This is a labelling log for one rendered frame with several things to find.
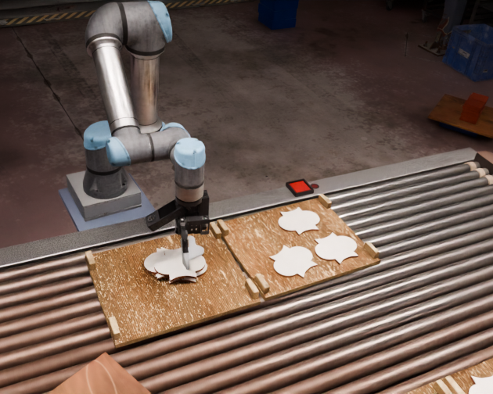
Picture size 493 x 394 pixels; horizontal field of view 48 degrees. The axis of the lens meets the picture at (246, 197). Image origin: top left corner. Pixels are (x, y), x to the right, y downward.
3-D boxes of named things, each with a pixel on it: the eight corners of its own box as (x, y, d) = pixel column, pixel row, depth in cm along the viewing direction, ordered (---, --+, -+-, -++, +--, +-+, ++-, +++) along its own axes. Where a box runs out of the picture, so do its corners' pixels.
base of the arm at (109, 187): (77, 179, 195) (74, 155, 189) (119, 170, 201) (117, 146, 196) (91, 203, 185) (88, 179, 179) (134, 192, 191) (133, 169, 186)
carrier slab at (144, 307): (84, 259, 166) (84, 255, 165) (212, 229, 181) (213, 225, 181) (115, 349, 141) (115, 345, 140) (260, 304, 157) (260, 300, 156)
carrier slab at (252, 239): (214, 227, 182) (214, 223, 181) (319, 200, 199) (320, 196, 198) (264, 301, 158) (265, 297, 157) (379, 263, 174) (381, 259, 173)
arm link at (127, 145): (73, -6, 150) (113, 156, 135) (115, -7, 154) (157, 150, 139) (73, 23, 160) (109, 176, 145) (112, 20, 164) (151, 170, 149)
